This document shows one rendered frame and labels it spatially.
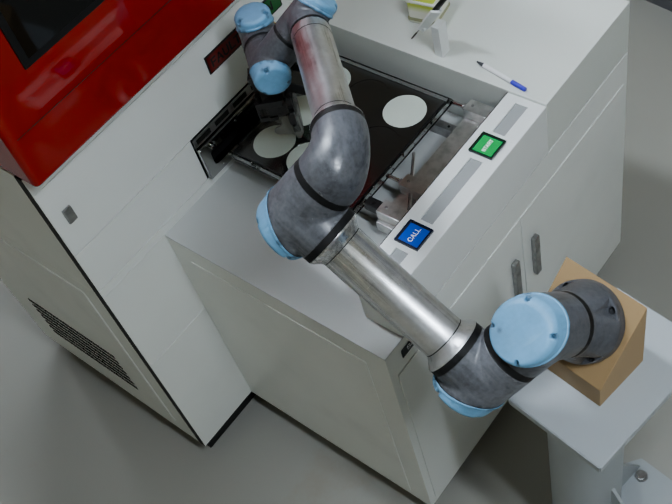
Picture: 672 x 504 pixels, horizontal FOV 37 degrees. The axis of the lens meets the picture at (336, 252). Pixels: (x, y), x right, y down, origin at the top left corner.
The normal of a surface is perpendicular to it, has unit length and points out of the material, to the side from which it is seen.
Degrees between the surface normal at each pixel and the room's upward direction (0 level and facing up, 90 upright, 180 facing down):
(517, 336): 37
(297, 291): 0
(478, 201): 90
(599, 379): 44
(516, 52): 0
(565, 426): 0
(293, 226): 61
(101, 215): 90
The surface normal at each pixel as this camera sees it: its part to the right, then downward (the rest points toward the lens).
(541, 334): -0.56, -0.07
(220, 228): -0.20, -0.58
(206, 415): 0.77, 0.40
